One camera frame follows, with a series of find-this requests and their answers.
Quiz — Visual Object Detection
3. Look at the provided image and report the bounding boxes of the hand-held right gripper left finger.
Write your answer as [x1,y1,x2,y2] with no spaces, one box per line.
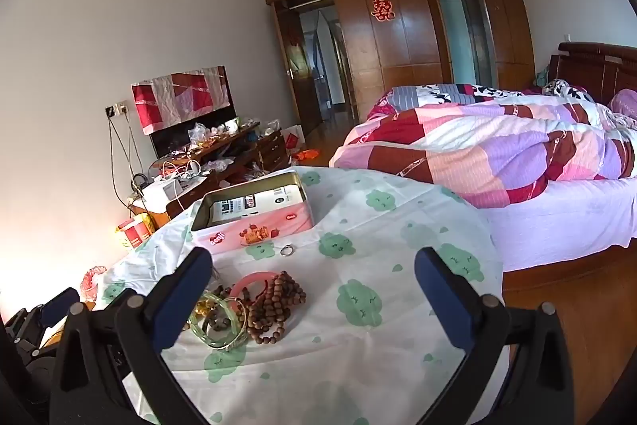
[50,248,214,425]

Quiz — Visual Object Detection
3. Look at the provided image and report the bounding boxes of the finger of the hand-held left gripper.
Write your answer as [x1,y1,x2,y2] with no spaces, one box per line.
[5,288,83,342]

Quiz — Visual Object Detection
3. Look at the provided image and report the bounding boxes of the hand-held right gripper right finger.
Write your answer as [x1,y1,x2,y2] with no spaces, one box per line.
[414,248,584,425]

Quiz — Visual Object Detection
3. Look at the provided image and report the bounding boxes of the gold bead bracelet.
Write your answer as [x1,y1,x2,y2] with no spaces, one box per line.
[191,298,220,321]

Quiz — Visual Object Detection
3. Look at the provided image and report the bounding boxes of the dark red bead bracelet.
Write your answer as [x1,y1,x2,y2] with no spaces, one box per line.
[201,286,236,331]

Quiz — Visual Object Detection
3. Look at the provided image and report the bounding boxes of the green translucent bangle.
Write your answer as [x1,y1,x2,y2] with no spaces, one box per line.
[189,298,250,349]

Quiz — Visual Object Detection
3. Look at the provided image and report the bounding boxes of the pink bangle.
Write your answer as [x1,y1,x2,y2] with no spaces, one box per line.
[230,272,279,306]

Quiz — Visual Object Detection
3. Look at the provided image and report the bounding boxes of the brown wooden bead bracelet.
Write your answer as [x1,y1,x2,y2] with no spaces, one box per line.
[244,270,307,345]

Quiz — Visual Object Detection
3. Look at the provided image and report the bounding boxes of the pink tin box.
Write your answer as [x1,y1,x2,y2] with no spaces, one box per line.
[190,171,315,253]

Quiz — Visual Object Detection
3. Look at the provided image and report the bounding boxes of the trash bin with pink bag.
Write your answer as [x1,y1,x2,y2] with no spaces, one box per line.
[80,263,108,302]

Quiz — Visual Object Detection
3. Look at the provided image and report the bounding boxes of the red yellow paper bag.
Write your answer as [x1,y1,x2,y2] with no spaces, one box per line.
[117,213,155,249]

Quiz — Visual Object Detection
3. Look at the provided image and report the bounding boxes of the white green cloud tablecloth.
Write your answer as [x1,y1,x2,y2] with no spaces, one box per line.
[100,166,504,425]

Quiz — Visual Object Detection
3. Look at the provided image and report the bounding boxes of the white cardboard box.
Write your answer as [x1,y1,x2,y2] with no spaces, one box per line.
[142,178,186,208]

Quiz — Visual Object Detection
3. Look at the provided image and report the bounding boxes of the printed paper card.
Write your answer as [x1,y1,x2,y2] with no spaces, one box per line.
[209,187,305,224]

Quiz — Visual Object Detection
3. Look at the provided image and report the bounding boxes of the white bed sheet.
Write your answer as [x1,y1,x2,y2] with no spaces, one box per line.
[478,176,637,277]

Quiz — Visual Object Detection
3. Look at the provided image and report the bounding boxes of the pink patchwork quilt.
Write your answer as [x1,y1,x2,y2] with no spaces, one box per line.
[328,84,637,210]

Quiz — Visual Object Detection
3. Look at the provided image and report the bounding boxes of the black television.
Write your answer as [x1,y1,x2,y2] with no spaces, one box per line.
[149,106,240,158]

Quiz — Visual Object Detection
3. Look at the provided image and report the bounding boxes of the wooden television stand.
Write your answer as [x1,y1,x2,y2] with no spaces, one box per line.
[149,121,292,217]

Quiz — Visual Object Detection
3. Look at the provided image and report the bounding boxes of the white red gift bag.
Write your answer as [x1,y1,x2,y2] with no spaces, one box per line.
[281,126,306,150]

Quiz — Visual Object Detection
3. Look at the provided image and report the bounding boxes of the red white patchwork cloth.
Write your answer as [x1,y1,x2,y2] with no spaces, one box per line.
[131,65,238,136]

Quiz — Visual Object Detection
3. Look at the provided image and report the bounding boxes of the wooden wardrobe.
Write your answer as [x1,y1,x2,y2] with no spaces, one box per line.
[259,0,536,129]

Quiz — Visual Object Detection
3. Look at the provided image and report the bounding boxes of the wooden room door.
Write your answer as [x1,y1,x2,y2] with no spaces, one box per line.
[274,0,360,134]

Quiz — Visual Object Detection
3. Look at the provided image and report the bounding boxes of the pink pillow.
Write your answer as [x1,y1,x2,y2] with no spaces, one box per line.
[610,89,637,128]

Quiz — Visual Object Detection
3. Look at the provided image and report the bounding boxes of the hanging power cables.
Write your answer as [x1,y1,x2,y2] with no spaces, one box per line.
[107,111,146,208]

